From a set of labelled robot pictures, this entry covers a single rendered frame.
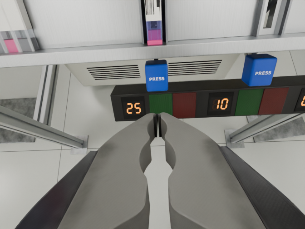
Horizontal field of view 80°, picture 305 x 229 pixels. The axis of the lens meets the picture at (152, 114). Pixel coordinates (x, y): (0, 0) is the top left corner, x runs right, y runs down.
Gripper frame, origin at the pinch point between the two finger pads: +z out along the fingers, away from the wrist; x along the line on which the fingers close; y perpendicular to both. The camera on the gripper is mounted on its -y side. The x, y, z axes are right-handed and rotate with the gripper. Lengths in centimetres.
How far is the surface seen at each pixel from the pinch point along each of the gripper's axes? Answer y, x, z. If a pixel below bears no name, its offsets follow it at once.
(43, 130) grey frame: 27, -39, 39
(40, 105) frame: 20, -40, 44
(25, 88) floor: 28, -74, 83
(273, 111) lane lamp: 6.3, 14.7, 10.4
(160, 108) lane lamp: 5.1, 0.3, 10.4
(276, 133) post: 48, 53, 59
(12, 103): 33, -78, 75
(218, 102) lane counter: 4.6, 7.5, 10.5
